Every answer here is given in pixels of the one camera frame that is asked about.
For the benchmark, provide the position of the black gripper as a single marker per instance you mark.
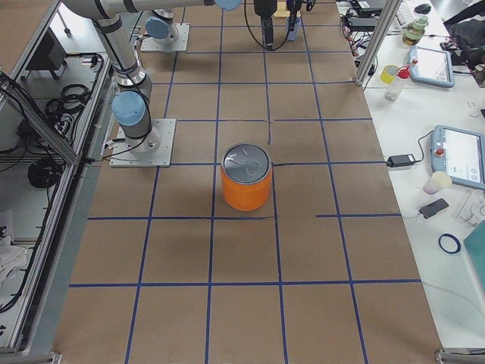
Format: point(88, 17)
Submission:
point(264, 7)
point(293, 4)

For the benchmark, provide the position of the light blue paper cup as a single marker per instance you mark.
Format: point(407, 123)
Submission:
point(292, 35)

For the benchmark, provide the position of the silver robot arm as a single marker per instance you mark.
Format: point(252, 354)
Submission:
point(166, 16)
point(105, 16)

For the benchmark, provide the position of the white paper cup on desk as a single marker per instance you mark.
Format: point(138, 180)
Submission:
point(438, 181)

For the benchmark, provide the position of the green glass jar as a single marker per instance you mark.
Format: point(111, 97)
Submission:
point(414, 31)

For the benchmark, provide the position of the clear bottle red cap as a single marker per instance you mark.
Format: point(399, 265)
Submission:
point(400, 79)

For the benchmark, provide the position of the far teach pendant tablet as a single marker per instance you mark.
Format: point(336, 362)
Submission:
point(431, 66)

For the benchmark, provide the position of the teach pendant tablet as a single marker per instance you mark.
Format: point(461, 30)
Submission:
point(431, 66)
point(460, 154)

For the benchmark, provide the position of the orange can with silver lid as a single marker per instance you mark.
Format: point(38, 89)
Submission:
point(246, 176)

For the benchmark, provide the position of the black power adapter brick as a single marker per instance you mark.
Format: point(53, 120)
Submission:
point(397, 161)

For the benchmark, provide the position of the near teach pendant tablet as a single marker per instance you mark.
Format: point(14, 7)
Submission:
point(460, 154)

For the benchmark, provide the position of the black flat box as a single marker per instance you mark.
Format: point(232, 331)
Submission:
point(49, 56)

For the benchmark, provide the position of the black smartphone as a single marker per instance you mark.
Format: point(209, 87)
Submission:
point(433, 208)

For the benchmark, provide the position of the white crumpled cloth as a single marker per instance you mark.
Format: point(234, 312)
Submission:
point(13, 259)

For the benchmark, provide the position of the aluminium frame post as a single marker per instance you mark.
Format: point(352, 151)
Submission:
point(386, 18)

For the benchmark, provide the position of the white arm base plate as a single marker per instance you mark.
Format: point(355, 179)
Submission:
point(165, 38)
point(156, 149)

